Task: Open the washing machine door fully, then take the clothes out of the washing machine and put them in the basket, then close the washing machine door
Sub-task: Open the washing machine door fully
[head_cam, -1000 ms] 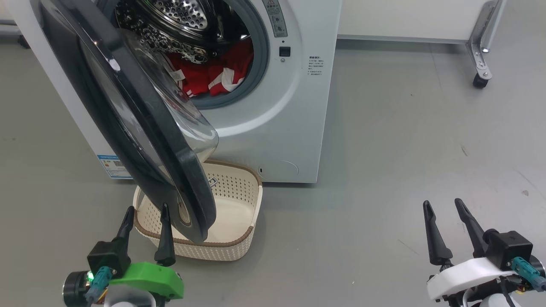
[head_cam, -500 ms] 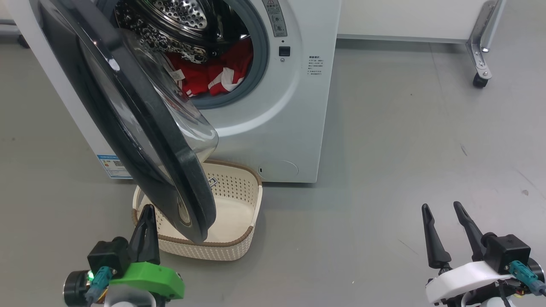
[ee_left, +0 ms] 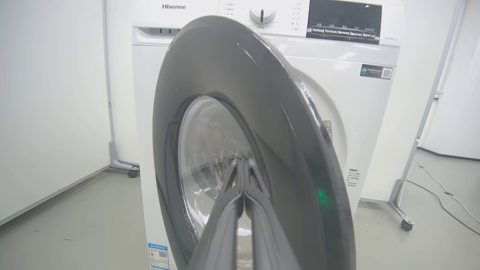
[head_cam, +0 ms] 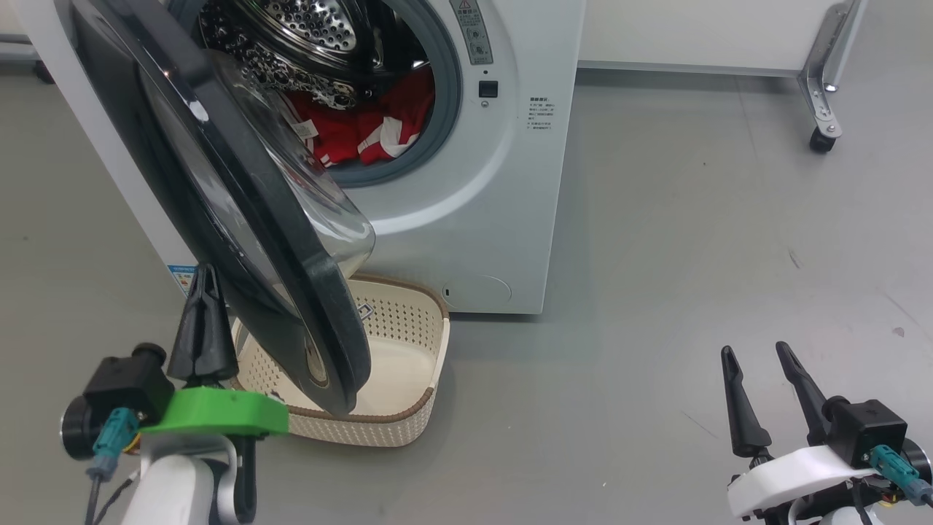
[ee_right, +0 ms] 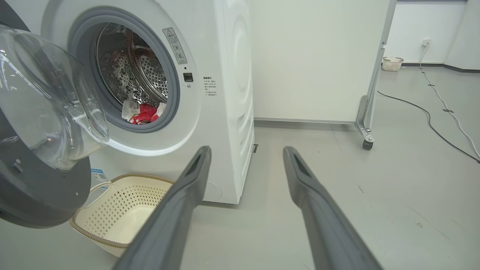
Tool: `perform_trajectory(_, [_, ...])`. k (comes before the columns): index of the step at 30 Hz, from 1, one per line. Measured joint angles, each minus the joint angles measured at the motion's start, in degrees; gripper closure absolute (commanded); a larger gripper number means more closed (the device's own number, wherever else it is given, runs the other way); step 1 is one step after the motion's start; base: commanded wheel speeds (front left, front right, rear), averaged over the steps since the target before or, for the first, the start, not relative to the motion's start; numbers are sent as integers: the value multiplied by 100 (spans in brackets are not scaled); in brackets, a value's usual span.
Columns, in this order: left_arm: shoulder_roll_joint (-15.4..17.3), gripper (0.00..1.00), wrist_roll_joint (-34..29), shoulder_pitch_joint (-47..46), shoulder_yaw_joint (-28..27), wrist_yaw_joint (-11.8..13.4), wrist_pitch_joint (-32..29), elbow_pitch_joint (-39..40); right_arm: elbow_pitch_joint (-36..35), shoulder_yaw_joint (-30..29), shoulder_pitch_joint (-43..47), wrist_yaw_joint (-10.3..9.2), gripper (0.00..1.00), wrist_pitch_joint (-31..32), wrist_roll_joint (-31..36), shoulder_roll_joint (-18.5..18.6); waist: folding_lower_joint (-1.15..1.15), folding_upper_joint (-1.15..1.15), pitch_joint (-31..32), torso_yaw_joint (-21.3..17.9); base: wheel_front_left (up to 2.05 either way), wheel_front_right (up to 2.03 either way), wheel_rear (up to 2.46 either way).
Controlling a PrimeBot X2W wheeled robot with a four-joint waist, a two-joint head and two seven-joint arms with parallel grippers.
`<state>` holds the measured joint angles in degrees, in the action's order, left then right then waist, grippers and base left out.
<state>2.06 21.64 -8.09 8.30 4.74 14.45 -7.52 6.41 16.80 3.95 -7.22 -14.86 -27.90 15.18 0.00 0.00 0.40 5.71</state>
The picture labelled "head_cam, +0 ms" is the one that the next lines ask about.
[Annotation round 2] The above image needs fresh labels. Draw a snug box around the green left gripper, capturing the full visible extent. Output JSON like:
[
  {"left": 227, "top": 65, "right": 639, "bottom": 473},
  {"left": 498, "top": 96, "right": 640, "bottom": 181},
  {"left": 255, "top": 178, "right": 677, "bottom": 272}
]
[{"left": 142, "top": 264, "right": 290, "bottom": 438}]

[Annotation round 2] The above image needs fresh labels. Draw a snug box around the light grey stand with casters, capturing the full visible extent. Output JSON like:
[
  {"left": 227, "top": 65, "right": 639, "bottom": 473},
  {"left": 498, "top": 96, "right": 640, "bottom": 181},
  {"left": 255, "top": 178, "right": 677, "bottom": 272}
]
[{"left": 0, "top": 36, "right": 55, "bottom": 85}]

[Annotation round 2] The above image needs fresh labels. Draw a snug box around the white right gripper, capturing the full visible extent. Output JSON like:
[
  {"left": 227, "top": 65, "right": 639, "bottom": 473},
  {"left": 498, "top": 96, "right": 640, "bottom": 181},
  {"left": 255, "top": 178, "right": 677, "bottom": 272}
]
[{"left": 721, "top": 341, "right": 879, "bottom": 520}]

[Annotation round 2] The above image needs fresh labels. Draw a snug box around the white partition panel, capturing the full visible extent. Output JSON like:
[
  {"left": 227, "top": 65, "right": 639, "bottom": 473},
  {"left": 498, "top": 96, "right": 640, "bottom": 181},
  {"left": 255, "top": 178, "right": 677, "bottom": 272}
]
[{"left": 579, "top": 0, "right": 846, "bottom": 77}]

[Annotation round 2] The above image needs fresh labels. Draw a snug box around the white front-load washing machine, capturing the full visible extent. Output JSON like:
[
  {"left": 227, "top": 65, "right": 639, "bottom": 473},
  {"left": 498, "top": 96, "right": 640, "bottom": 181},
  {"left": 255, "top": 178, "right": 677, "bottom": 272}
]
[{"left": 18, "top": 0, "right": 586, "bottom": 316}]

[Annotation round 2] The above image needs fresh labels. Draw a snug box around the grey warning label sticker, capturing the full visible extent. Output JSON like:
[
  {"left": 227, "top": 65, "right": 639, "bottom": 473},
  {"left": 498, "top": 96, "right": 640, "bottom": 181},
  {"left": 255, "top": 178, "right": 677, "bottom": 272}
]
[{"left": 450, "top": 0, "right": 494, "bottom": 66}]

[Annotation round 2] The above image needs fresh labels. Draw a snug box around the cream perforated laundry basket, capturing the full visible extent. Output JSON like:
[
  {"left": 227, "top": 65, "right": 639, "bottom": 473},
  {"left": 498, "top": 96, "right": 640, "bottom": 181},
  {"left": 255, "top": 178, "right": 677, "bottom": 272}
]
[{"left": 232, "top": 273, "right": 450, "bottom": 448}]

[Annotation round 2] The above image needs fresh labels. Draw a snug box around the small printed text label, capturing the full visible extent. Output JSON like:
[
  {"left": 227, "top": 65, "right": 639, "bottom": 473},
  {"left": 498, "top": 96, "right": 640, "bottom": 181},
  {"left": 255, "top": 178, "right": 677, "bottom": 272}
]
[{"left": 529, "top": 95, "right": 558, "bottom": 132}]

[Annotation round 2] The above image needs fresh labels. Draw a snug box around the shiny metal stand leg with caster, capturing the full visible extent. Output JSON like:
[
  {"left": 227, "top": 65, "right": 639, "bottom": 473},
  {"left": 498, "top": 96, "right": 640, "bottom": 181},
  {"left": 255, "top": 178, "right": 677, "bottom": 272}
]
[{"left": 798, "top": 0, "right": 868, "bottom": 154}]

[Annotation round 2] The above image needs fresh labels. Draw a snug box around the washing machine door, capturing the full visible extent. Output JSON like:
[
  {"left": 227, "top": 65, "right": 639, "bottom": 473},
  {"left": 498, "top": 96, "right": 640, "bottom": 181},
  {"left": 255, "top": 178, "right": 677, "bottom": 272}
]
[{"left": 55, "top": 0, "right": 376, "bottom": 418}]

